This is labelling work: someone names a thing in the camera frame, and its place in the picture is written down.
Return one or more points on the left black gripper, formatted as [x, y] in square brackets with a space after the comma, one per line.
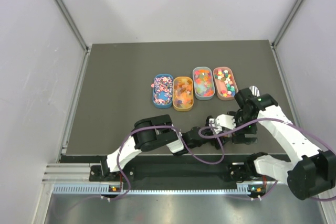
[210, 133]

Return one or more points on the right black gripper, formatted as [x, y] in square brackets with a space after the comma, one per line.
[239, 136]

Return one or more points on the clear plastic jar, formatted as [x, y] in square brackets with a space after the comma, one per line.
[227, 135]

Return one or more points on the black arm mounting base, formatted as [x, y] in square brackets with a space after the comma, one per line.
[136, 171]

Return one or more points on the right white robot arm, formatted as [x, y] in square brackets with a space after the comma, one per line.
[309, 171]

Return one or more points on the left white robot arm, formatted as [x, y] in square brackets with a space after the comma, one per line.
[150, 134]

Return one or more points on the pink tray of star candies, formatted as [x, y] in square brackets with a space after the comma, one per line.
[225, 84]

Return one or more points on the yellow tray of popsicle candies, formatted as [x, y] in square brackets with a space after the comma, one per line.
[183, 93]

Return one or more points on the light blue tray of gummies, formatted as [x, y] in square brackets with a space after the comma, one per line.
[204, 87]

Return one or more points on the blue tray of lollipops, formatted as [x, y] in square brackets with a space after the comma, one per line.
[162, 96]

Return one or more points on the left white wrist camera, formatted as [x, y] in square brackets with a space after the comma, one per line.
[211, 123]

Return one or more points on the grey slotted cable duct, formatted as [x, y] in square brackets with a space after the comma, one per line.
[106, 189]

